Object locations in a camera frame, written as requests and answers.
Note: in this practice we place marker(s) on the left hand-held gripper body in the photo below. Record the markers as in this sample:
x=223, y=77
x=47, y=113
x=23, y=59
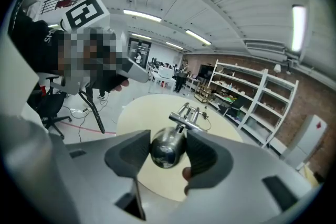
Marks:
x=86, y=11

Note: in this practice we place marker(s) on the white power strip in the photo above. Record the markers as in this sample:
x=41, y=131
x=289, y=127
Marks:
x=78, y=112

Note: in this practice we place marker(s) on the black swivel chair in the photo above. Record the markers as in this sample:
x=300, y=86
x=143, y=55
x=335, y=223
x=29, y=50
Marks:
x=50, y=107

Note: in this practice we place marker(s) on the person's left hand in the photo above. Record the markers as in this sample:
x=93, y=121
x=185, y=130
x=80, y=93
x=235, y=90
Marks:
x=124, y=83

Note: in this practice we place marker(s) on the white metal shelving unit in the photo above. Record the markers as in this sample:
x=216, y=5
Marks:
x=236, y=78
x=273, y=112

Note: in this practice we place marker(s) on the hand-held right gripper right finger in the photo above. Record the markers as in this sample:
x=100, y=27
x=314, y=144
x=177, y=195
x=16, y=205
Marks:
x=236, y=186

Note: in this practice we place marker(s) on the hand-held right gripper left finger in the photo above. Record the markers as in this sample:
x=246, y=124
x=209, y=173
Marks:
x=105, y=186

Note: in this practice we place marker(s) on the person's white shirt torso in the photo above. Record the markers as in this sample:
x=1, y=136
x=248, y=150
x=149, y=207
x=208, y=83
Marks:
x=18, y=81

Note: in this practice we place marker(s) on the person's left forearm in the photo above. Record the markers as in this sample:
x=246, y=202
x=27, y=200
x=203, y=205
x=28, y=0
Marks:
x=34, y=44

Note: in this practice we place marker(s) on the grey metal cabinet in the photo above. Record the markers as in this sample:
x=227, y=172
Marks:
x=307, y=139

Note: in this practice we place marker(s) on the wooden shelf cart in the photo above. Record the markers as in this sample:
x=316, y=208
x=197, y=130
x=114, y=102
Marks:
x=202, y=94

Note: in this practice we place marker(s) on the black wall monitor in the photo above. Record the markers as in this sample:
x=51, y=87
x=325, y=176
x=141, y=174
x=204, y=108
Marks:
x=206, y=72

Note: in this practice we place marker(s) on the white table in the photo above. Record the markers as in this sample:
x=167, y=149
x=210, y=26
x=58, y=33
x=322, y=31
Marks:
x=168, y=80

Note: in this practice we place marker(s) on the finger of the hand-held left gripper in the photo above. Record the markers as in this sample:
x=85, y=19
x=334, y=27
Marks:
x=136, y=73

